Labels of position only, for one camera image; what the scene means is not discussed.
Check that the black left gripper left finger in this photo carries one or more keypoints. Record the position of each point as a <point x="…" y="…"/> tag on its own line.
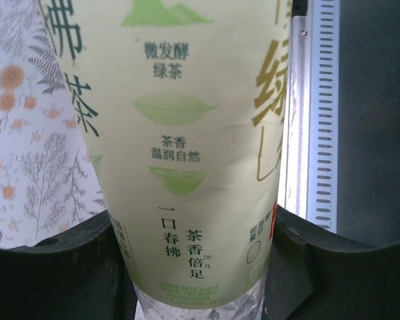
<point x="53" y="283"/>

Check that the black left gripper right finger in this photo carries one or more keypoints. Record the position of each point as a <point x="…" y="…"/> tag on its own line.
<point x="336" y="283"/>

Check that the pale green tea label bottle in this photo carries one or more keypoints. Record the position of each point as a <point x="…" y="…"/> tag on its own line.
<point x="186" y="150"/>

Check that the floral patterned table cover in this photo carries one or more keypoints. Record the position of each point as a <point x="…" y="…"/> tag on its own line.
<point x="26" y="150"/>

